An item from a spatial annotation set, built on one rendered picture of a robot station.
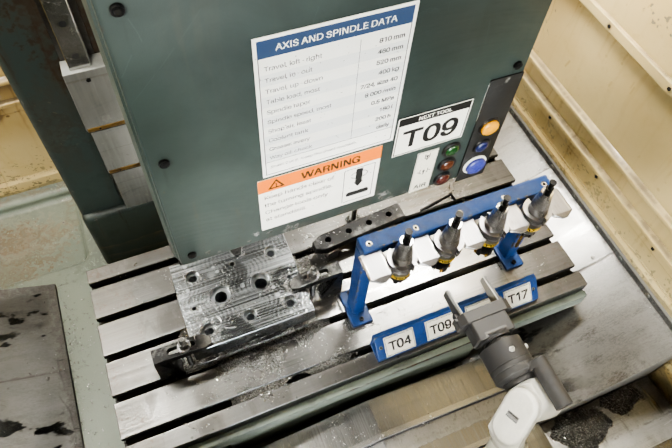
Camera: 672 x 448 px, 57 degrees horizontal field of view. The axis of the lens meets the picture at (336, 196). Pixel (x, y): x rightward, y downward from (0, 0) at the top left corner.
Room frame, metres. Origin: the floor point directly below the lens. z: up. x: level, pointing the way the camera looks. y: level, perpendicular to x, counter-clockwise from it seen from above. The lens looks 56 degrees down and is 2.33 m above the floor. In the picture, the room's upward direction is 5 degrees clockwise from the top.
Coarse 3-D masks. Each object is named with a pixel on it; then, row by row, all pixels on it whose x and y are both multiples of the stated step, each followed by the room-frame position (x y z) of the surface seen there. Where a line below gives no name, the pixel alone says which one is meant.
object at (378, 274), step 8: (360, 256) 0.61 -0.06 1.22; (368, 256) 0.61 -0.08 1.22; (376, 256) 0.61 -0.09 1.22; (384, 256) 0.62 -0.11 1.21; (368, 264) 0.59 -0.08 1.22; (376, 264) 0.60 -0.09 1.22; (384, 264) 0.60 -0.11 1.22; (368, 272) 0.58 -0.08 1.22; (376, 272) 0.58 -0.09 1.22; (384, 272) 0.58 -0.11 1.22; (392, 272) 0.58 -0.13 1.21; (376, 280) 0.56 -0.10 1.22; (384, 280) 0.56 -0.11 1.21
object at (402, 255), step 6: (396, 246) 0.61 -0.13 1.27; (402, 246) 0.60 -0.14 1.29; (408, 246) 0.60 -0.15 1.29; (396, 252) 0.60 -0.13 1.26; (402, 252) 0.60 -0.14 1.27; (408, 252) 0.60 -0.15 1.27; (396, 258) 0.60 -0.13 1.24; (402, 258) 0.59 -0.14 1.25; (408, 258) 0.60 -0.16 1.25; (396, 264) 0.59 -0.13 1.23; (402, 264) 0.59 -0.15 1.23; (408, 264) 0.60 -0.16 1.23
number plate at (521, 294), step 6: (528, 282) 0.72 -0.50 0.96; (516, 288) 0.70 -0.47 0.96; (522, 288) 0.71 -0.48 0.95; (528, 288) 0.71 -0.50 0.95; (504, 294) 0.68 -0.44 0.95; (510, 294) 0.69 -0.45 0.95; (516, 294) 0.69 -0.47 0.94; (522, 294) 0.69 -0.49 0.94; (528, 294) 0.70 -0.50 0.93; (510, 300) 0.68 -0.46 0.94; (516, 300) 0.68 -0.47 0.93; (522, 300) 0.68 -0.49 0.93; (528, 300) 0.69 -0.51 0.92
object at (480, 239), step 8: (464, 224) 0.71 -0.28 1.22; (472, 224) 0.71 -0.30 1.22; (464, 232) 0.69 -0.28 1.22; (472, 232) 0.69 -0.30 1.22; (480, 232) 0.69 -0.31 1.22; (464, 240) 0.67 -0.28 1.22; (472, 240) 0.67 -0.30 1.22; (480, 240) 0.67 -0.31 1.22; (472, 248) 0.65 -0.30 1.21; (480, 248) 0.66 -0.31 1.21
